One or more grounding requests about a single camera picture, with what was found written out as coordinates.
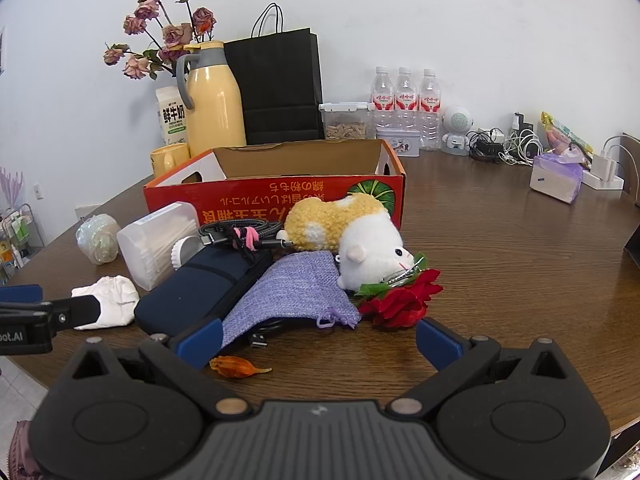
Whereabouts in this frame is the black paper bag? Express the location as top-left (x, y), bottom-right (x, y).
top-left (223, 3), bottom-right (325, 146)

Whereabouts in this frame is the red artificial rose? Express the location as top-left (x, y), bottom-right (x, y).
top-left (356, 252), bottom-right (443, 331)

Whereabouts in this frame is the black usb cable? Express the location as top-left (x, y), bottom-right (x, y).
top-left (245, 317), bottom-right (286, 348)

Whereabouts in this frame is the orange dried petal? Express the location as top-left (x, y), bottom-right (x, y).
top-left (209, 355), bottom-right (273, 380)

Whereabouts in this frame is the yellow white hamster plush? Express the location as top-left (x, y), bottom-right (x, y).
top-left (277, 192), bottom-right (416, 291)

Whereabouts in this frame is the wire storage rack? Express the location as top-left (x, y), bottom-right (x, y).
top-left (0, 203), bottom-right (46, 281)

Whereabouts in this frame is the large ribbed white cap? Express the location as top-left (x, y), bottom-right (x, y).
top-left (170, 235), bottom-right (203, 273)

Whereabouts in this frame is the purple wall decoration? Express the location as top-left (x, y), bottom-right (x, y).
top-left (0, 167), bottom-right (26, 206)

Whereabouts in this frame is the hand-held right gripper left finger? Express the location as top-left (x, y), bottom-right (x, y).
top-left (70, 317), bottom-right (251, 416)

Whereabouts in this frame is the white charger cable bundle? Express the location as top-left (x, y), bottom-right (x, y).
top-left (502, 129), bottom-right (543, 166)

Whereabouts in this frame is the clear water bottle red label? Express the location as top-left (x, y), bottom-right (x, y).
top-left (371, 66), bottom-right (396, 130)
top-left (418, 68), bottom-right (443, 150)
top-left (395, 67), bottom-right (419, 131)

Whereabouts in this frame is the brown chair back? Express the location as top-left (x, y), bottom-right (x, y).
top-left (621, 132), bottom-right (640, 206)

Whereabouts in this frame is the colourful snack packet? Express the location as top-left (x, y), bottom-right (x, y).
top-left (540, 111), bottom-right (593, 157)

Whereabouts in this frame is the white robot toy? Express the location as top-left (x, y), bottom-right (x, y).
top-left (440, 105), bottom-right (475, 156)

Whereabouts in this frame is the red cardboard box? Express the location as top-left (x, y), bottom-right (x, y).
top-left (143, 139), bottom-right (407, 231)

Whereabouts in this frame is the purple burlap pouch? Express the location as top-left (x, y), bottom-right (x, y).
top-left (220, 251), bottom-right (362, 348)

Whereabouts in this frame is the grey braided cable pink tie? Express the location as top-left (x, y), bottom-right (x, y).
top-left (197, 220), bottom-right (296, 261)

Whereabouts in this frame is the white milk carton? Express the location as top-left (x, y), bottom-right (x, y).
top-left (155, 85), bottom-right (190, 147)

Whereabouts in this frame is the navy zip pouch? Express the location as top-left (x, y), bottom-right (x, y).
top-left (134, 247), bottom-right (273, 338)

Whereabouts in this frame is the maroon cloth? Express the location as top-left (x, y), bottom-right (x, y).
top-left (7, 420), bottom-right (51, 480)

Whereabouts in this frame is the yellow thermos jug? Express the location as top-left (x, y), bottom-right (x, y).
top-left (176, 41), bottom-right (247, 158)

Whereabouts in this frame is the yellow mug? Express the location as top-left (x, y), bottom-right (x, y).
top-left (150, 143), bottom-right (192, 178)

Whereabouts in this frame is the white power strip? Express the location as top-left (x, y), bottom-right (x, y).
top-left (582, 135), bottom-right (628, 191)

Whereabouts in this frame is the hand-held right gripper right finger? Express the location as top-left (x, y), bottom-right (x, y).
top-left (390, 317), bottom-right (571, 416)

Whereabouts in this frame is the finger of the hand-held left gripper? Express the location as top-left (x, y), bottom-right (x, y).
top-left (0, 284), bottom-right (44, 306)
top-left (36, 295), bottom-right (101, 333)

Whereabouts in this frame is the small clear lidded box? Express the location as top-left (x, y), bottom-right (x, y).
top-left (376, 127), bottom-right (422, 158)

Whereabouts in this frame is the iridescent shell ornament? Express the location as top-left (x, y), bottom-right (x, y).
top-left (76, 213), bottom-right (121, 265)

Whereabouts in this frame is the black charger cable bundle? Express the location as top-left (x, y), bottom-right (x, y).
top-left (467, 129), bottom-right (506, 163)

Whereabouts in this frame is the dried pink rose bouquet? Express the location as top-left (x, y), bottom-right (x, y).
top-left (103, 0), bottom-right (218, 81)

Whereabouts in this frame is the dark flat object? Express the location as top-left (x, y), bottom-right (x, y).
top-left (622, 222), bottom-right (640, 266)

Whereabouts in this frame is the purple tissue pack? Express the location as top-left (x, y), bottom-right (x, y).
top-left (530, 154), bottom-right (585, 205)

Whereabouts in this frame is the clear snack storage container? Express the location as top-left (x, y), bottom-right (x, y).
top-left (319, 102), bottom-right (377, 141)

